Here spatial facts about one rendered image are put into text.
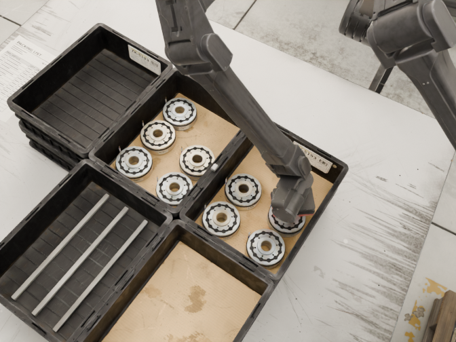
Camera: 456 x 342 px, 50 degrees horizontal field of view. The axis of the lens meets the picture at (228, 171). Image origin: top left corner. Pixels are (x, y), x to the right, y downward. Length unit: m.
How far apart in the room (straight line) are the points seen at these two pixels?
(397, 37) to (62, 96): 1.11
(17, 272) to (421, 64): 1.05
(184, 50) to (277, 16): 2.23
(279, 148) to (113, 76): 0.74
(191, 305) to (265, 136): 0.49
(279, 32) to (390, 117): 1.33
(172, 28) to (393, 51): 0.37
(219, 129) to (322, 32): 1.66
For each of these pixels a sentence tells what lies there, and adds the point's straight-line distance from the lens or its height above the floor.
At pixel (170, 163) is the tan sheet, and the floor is 0.83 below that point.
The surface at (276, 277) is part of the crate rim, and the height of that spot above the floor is 0.93.
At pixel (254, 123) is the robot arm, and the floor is 1.26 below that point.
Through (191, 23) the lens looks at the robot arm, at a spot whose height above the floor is 1.47.
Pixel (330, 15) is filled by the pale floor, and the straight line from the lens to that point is 3.17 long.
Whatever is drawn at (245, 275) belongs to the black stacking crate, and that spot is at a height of 0.89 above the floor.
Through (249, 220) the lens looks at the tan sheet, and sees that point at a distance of 1.36.
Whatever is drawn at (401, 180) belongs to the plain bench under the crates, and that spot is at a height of 0.70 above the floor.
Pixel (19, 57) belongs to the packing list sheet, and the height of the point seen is 0.70.
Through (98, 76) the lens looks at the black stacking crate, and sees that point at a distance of 1.64.
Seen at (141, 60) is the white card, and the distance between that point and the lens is 1.60.
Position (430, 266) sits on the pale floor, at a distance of 2.43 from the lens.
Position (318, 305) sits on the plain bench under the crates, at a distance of 1.45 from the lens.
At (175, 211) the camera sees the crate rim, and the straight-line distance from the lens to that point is 1.25.
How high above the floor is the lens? 2.06
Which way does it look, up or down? 60 degrees down
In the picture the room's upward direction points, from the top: 8 degrees clockwise
